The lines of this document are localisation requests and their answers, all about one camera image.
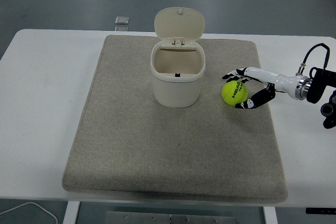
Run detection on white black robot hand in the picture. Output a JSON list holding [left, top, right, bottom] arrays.
[[222, 66, 300, 110]]

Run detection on yellow-green tennis ball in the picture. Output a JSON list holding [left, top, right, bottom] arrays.
[[221, 81, 249, 107]]

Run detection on cream lidded plastic bin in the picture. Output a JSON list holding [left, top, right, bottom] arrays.
[[150, 6, 206, 109]]

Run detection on beige fabric mat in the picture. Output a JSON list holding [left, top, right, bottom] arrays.
[[61, 34, 289, 204]]

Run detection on white table leg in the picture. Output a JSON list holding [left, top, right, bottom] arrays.
[[263, 206, 278, 224], [62, 200, 81, 224]]

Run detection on black table control panel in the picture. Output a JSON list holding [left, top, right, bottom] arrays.
[[305, 207, 336, 214]]

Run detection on grey metal plate with screws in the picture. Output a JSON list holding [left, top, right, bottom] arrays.
[[105, 210, 237, 224]]

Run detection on white cable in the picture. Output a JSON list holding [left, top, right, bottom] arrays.
[[0, 201, 58, 224]]

